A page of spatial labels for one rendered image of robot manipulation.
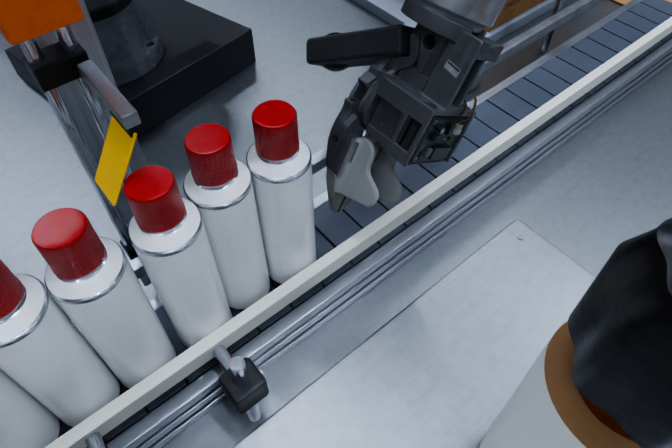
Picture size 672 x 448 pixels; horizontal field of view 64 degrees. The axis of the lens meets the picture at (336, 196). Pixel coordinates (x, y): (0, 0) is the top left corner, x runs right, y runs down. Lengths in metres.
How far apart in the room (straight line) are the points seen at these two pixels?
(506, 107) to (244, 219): 0.43
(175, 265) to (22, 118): 0.54
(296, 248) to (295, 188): 0.08
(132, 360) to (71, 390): 0.05
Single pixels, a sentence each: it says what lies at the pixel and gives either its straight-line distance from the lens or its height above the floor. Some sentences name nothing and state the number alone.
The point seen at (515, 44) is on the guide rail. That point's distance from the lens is 0.72.
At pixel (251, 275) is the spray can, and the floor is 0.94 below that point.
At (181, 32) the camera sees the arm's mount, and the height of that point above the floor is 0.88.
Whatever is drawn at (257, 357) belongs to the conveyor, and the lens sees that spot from 0.54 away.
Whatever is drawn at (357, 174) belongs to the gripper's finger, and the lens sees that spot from 0.49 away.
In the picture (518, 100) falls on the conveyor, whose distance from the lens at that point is 0.77.
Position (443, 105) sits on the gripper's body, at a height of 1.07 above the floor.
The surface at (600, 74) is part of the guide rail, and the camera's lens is 0.79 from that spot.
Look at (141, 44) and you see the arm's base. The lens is 0.79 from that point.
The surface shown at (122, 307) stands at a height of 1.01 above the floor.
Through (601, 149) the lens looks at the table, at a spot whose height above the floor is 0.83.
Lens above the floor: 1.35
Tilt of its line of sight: 50 degrees down
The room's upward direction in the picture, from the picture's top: straight up
